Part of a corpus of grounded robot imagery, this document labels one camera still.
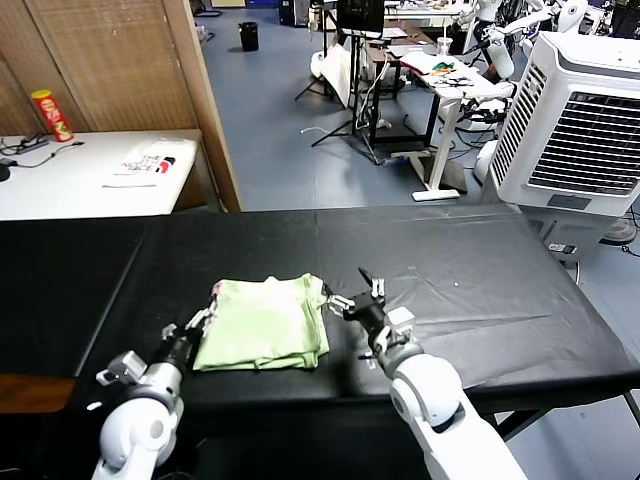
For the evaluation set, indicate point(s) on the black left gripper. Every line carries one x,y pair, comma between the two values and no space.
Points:
177,352

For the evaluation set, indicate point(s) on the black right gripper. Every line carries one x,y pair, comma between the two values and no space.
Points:
367,312

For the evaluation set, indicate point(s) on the light green t-shirt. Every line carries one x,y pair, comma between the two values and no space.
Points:
265,325

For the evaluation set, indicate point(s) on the white rounded robot base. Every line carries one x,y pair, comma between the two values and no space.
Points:
485,162

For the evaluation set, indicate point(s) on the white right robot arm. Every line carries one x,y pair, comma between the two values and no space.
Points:
435,405

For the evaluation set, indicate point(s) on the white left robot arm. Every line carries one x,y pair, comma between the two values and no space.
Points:
140,430

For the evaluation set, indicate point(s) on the black tablecloth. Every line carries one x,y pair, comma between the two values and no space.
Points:
450,325

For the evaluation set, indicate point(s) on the white folded printed shirt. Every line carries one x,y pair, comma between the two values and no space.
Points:
145,165

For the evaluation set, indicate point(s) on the white side table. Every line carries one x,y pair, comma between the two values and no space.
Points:
60,182

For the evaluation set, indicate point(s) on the black monitor stand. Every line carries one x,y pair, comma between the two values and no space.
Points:
356,90

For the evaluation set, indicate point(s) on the white floor power strip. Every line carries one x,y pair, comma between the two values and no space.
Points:
562,248

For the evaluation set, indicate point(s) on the white standing desk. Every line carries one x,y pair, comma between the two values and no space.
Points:
449,95

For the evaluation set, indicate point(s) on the white leaning board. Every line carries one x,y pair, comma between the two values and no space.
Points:
339,70

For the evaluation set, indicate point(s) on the black computer mouse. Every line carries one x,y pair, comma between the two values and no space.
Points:
4,172

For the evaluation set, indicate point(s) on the black power strip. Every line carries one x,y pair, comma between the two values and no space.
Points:
33,142

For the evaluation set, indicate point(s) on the green orange cloth pile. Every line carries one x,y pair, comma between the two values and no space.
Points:
444,66

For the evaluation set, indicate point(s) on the red chips can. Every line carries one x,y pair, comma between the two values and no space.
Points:
53,115

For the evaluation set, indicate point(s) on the plastic cup with straw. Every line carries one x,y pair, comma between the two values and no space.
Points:
444,46

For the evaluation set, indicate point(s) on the wooden partition screen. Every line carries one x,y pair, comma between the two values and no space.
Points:
125,65

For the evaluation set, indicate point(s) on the white air cooler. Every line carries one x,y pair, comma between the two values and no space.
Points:
570,129

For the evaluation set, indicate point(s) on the round gray stand base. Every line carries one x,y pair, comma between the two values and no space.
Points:
620,231

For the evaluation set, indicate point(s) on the black monitor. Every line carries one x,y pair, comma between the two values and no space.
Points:
361,15

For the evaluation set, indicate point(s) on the black trash bin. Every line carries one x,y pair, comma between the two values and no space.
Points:
248,36

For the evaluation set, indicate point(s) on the white humanoid robot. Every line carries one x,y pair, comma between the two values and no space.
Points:
491,40
572,14

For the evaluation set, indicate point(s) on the gray right wrist camera box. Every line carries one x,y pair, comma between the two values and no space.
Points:
400,325

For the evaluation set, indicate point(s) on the gray wrist camera box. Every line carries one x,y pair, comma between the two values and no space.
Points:
400,325
122,367

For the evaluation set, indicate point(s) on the gray left wrist camera box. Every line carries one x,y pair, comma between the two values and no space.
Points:
122,367

